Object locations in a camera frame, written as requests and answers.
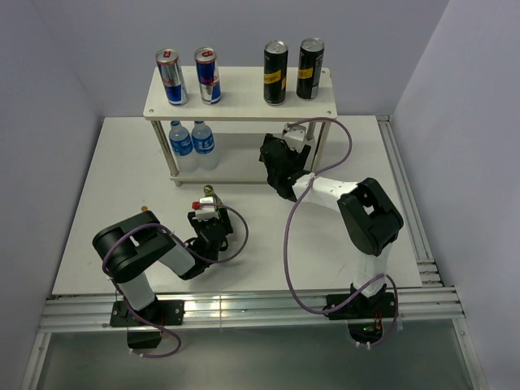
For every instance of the water bottle blue label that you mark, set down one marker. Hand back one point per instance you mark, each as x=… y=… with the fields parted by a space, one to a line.
x=182 y=146
x=204 y=146

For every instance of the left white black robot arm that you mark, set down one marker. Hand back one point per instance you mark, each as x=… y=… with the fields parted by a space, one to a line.
x=131 y=246

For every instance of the left water bottle blue label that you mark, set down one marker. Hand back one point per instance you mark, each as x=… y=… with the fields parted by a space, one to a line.
x=182 y=146

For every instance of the black yellow can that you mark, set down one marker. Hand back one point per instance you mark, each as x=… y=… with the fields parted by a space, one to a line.
x=275 y=72
x=310 y=67

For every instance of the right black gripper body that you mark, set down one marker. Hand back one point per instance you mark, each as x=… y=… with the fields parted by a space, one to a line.
x=293 y=154

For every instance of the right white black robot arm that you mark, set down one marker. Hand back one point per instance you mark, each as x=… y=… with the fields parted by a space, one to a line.
x=370 y=217

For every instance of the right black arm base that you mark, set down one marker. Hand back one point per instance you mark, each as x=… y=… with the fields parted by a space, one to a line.
x=369 y=319

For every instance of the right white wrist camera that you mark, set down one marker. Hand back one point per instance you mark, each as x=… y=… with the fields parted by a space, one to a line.
x=295 y=136

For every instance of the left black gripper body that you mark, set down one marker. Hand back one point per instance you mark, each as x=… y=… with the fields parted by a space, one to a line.
x=201 y=224

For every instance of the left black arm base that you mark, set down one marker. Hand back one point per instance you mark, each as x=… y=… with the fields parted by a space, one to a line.
x=142 y=325

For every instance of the right water bottle blue label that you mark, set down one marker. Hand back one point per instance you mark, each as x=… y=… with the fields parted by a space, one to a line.
x=204 y=146

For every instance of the aluminium front rail frame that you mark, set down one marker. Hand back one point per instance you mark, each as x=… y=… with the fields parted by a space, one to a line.
x=222 y=310

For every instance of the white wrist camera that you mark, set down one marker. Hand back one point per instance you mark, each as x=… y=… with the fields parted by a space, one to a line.
x=295 y=136
x=204 y=209

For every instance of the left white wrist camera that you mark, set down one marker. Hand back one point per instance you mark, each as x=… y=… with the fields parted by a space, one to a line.
x=204 y=209

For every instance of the white two-tier shelf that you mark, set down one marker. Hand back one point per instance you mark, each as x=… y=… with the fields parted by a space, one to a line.
x=239 y=122

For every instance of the green glass bottle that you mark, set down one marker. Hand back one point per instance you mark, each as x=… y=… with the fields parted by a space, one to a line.
x=209 y=192

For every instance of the silver blue energy can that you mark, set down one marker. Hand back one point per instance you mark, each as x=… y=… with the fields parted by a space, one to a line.
x=168 y=64
x=208 y=75

